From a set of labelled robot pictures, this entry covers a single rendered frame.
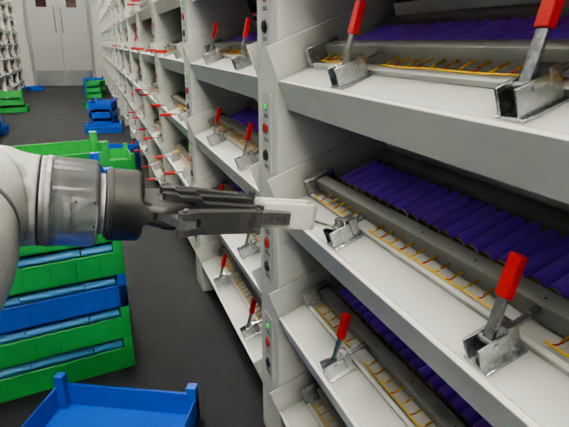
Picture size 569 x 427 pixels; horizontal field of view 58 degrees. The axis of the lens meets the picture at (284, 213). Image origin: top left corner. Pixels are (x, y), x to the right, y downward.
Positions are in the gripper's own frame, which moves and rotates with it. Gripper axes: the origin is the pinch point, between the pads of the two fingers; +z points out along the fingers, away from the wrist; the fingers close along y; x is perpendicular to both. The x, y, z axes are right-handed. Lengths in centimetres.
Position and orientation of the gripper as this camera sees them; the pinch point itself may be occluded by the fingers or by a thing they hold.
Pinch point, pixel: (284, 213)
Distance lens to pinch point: 60.5
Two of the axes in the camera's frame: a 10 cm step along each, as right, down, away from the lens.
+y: 3.5, 3.0, -8.9
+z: 9.3, 0.5, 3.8
